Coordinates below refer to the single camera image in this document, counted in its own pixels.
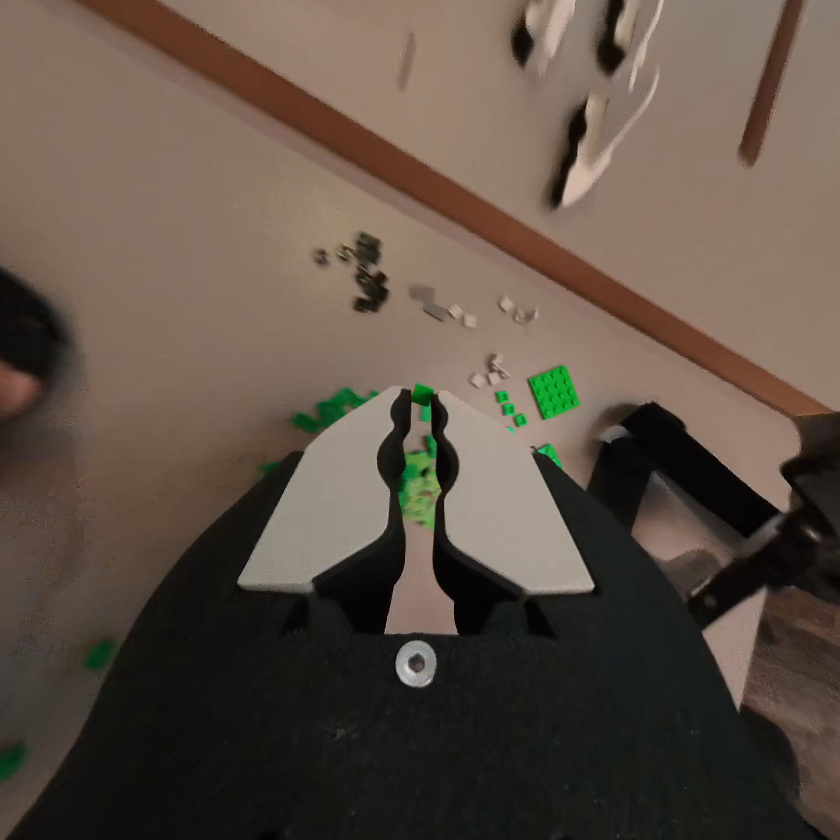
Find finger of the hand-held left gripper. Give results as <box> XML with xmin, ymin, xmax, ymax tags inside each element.
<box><xmin>546</xmin><ymin>0</ymin><xmax>665</xmax><ymax>212</ymax></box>
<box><xmin>511</xmin><ymin>0</ymin><xmax>580</xmax><ymax>77</ymax></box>

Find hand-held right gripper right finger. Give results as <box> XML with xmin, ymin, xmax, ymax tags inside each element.
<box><xmin>429</xmin><ymin>390</ymin><xmax>596</xmax><ymax>635</ymax></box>

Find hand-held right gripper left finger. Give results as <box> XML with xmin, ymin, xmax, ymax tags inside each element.
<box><xmin>236</xmin><ymin>386</ymin><xmax>413</xmax><ymax>635</ymax></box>

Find pile of green lego bricks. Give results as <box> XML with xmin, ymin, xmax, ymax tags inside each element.
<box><xmin>259</xmin><ymin>386</ymin><xmax>455</xmax><ymax>534</ymax></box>

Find green square lego plate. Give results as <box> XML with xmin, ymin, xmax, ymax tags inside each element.
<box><xmin>528</xmin><ymin>365</ymin><xmax>582</xmax><ymax>420</ymax></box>

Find scattered light grey lego pieces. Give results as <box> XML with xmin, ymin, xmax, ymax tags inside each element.
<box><xmin>407</xmin><ymin>282</ymin><xmax>541</xmax><ymax>390</ymax></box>

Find pile of dark lego plates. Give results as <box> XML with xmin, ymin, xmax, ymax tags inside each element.
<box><xmin>314</xmin><ymin>230</ymin><xmax>392</xmax><ymax>316</ymax></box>

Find dark blurred object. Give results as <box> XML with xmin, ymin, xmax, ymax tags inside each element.
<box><xmin>0</xmin><ymin>266</ymin><xmax>76</xmax><ymax>396</ymax></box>

